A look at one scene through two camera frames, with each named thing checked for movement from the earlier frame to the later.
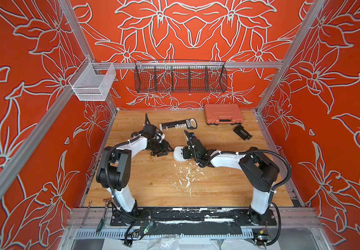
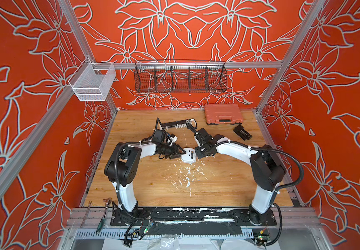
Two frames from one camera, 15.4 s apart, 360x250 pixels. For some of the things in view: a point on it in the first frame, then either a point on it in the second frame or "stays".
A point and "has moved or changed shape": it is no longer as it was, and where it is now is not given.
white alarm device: (178, 154) has moved or changed shape
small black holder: (242, 132) stays
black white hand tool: (190, 124) stays
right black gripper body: (190, 152) -> (203, 150)
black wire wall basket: (180, 76) stays
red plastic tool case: (222, 113) stays
